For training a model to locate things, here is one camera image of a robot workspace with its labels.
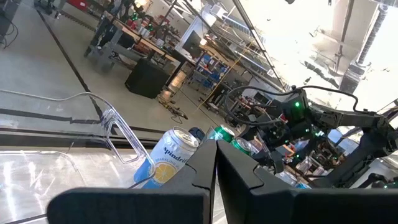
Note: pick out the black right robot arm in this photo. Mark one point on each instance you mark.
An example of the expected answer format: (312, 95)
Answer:
(342, 118)

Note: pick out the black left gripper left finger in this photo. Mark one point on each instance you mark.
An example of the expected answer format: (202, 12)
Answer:
(140, 205)

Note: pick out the black metal table frame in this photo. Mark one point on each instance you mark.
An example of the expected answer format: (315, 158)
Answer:
(93, 140)

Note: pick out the cluttered work table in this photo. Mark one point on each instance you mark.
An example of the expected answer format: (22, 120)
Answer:
(136, 39)

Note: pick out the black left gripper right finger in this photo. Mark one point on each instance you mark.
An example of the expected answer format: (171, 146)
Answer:
(295, 208)

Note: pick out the shelf with blue bins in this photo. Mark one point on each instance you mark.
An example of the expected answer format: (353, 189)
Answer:
(211, 71)

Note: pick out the blue silver energy drink can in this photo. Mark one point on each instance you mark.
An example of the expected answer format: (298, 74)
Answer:
(199, 133)
(292, 182)

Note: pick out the white blue sparkling water can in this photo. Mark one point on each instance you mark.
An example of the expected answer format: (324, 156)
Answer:
(169, 155)

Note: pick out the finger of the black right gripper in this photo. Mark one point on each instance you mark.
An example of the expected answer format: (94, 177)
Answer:
(270, 160)
(247, 133)

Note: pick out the black box on floor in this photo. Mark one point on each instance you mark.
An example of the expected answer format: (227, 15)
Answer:
(146, 79)

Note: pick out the dark computer monitor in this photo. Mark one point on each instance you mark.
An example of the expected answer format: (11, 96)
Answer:
(191, 45)

